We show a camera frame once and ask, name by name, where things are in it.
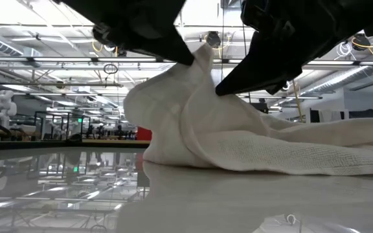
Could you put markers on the white hanging cloth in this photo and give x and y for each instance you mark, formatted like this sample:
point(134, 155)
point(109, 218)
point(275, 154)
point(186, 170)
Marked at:
point(330, 115)

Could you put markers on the white beige checked towel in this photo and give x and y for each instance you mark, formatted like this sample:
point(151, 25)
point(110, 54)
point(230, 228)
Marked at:
point(238, 145)

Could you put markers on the black partition panel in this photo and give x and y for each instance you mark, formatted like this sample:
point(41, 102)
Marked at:
point(361, 114)

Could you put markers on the long light bar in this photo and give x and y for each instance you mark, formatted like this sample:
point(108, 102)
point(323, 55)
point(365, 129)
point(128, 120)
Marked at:
point(60, 59)

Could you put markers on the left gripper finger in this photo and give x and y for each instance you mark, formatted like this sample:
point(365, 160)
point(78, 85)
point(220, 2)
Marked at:
point(173, 48)

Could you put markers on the white robot figure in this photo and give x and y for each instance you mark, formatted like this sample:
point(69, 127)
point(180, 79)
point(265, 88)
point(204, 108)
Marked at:
point(2, 108)

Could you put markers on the black monitor on stand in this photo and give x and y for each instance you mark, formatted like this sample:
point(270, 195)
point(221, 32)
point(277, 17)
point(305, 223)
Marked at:
point(260, 107)

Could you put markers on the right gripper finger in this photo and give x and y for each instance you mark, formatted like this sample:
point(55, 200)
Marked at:
point(264, 71)

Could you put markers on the black table frame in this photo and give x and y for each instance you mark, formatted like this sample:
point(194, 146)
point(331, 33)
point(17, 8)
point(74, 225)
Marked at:
point(28, 145)

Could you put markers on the red cabinet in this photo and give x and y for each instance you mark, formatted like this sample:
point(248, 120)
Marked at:
point(144, 133)

